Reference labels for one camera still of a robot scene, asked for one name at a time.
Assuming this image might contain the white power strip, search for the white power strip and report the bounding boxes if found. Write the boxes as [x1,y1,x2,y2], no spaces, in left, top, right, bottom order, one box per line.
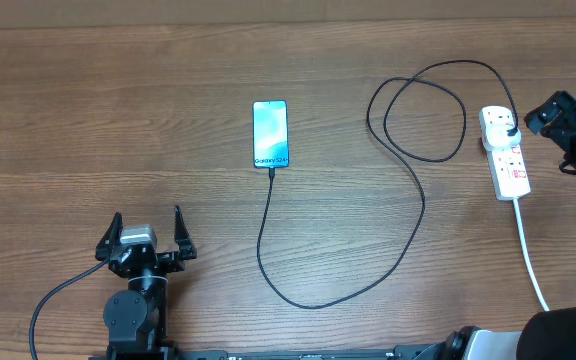
[479,106,531,201]

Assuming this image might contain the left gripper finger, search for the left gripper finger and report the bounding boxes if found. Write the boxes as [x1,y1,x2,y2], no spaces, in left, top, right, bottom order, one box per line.
[174,205,197,260]
[95,212,123,261]

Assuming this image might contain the blue screen smartphone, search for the blue screen smartphone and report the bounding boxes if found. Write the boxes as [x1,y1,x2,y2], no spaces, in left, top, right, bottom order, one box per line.
[252,100,290,168]

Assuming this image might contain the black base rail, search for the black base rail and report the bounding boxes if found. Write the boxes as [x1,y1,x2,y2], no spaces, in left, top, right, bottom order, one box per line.
[87,327,519,360]

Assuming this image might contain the black charging cable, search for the black charging cable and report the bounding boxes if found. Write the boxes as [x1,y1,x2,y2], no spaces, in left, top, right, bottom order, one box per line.
[256,59,521,311]

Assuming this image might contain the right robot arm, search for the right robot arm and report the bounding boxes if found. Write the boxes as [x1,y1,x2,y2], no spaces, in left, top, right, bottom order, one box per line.
[417,91,576,359]

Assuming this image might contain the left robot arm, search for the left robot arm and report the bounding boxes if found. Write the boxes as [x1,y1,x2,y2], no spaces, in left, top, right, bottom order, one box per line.
[95,206,197,359]

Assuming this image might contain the white charger plug adapter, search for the white charger plug adapter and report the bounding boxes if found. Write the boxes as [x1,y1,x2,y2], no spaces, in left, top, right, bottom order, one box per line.
[482,123,522,151]

